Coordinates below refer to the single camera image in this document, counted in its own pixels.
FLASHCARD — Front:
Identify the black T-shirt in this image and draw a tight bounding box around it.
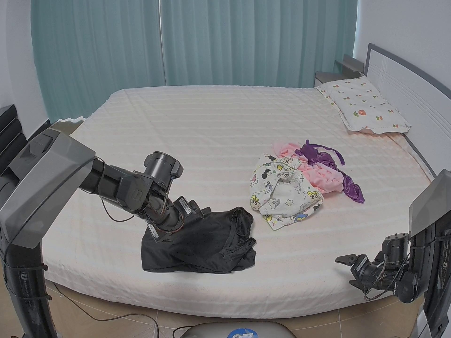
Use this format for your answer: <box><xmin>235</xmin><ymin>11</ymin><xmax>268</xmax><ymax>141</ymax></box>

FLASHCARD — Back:
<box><xmin>141</xmin><ymin>206</ymin><xmax>257</xmax><ymax>274</ymax></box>

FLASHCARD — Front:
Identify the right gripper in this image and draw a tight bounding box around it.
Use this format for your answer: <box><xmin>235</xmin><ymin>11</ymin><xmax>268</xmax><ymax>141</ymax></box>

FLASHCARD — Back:
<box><xmin>335</xmin><ymin>254</ymin><xmax>384</xmax><ymax>292</ymax></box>

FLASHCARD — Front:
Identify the grey bedside table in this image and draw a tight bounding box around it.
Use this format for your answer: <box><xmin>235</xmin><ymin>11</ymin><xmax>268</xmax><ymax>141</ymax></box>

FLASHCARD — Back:
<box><xmin>315</xmin><ymin>55</ymin><xmax>365</xmax><ymax>85</ymax></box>

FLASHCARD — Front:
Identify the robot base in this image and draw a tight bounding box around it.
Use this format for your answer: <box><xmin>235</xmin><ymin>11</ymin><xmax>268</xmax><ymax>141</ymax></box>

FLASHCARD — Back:
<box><xmin>176</xmin><ymin>322</ymin><xmax>296</xmax><ymax>338</ymax></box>

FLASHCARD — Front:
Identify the white printed garment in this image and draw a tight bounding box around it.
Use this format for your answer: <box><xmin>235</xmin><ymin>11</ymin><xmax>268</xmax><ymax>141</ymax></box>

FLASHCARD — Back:
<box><xmin>249</xmin><ymin>153</ymin><xmax>323</xmax><ymax>231</ymax></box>

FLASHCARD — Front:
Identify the black cable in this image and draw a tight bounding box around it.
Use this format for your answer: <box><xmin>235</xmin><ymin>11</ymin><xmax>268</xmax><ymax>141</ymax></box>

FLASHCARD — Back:
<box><xmin>103</xmin><ymin>199</ymin><xmax>137</xmax><ymax>223</ymax></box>
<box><xmin>363</xmin><ymin>285</ymin><xmax>392</xmax><ymax>300</ymax></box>
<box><xmin>52</xmin><ymin>281</ymin><xmax>191</xmax><ymax>338</ymax></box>

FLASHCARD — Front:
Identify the purple garment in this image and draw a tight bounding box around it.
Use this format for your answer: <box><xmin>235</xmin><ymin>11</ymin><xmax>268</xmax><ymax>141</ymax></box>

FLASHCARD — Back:
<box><xmin>294</xmin><ymin>139</ymin><xmax>366</xmax><ymax>204</ymax></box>

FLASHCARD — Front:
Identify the white printed pillow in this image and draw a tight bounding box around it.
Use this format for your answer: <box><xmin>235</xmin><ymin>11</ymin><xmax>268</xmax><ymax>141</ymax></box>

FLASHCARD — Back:
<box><xmin>315</xmin><ymin>76</ymin><xmax>412</xmax><ymax>134</ymax></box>

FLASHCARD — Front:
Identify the pink garment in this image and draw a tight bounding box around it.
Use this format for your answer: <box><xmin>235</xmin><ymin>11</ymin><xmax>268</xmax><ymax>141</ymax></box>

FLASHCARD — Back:
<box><xmin>273</xmin><ymin>140</ymin><xmax>344</xmax><ymax>194</ymax></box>

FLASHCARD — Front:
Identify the bed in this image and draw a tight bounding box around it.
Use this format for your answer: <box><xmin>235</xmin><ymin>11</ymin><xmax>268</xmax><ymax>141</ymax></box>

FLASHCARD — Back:
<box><xmin>42</xmin><ymin>42</ymin><xmax>451</xmax><ymax>320</ymax></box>

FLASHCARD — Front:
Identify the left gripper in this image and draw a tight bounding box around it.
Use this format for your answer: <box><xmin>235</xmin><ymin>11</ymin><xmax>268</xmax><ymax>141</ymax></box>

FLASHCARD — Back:
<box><xmin>146</xmin><ymin>196</ymin><xmax>204</xmax><ymax>242</ymax></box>

